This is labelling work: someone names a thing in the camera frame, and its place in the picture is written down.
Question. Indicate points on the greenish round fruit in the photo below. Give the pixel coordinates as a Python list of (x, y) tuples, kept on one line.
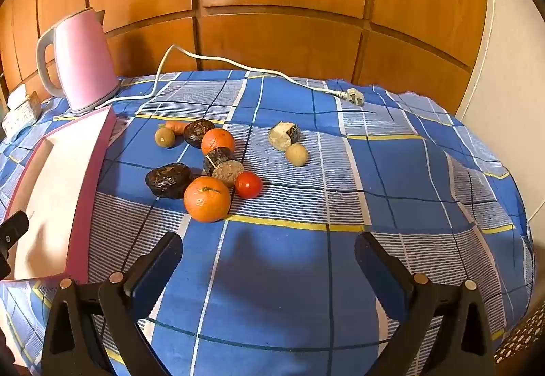
[(165, 138)]

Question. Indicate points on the white kettle base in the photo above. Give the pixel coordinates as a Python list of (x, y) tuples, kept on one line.
[(101, 103)]

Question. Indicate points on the pink-rimmed white box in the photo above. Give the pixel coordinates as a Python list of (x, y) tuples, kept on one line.
[(47, 197)]

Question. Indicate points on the dark perforated panel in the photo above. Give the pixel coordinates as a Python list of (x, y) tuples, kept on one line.
[(521, 342)]

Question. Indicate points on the grey cut fruit half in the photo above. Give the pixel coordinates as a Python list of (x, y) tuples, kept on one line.
[(228, 174)]

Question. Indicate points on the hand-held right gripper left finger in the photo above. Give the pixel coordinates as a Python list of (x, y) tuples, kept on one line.
[(161, 270)]

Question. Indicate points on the dark wrinkled passion fruit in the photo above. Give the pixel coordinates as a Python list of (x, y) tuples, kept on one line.
[(198, 132)]

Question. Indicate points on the pink electric kettle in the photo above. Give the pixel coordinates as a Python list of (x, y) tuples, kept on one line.
[(81, 56)]

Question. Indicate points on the small orange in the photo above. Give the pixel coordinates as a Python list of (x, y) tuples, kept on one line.
[(218, 142)]

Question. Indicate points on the white object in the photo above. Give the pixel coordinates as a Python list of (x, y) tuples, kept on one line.
[(18, 97)]

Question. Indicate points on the large dark wrinkled fruit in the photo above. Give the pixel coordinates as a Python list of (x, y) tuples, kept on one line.
[(168, 180)]

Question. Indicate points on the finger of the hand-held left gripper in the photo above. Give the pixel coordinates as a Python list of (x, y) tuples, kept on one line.
[(12, 228)]

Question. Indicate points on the red tomato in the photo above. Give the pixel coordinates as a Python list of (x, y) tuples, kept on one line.
[(248, 184)]

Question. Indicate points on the tan round fruit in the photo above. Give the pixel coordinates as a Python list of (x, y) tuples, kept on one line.
[(296, 154)]

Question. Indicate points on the cut dark passion fruit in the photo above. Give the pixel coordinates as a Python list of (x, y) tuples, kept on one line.
[(217, 158)]

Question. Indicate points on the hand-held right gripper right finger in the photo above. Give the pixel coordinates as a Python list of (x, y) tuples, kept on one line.
[(375, 270)]

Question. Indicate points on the small patterned box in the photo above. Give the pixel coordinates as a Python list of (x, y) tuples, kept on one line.
[(21, 119)]

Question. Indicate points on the small orange carrot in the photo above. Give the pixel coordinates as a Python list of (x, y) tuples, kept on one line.
[(176, 127)]

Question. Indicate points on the large orange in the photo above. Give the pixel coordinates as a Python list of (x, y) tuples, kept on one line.
[(207, 199)]

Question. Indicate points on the blue plaid tablecloth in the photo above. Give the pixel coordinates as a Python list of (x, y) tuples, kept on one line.
[(298, 274)]

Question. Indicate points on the white cut fruit piece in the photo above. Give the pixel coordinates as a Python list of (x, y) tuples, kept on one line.
[(283, 135)]

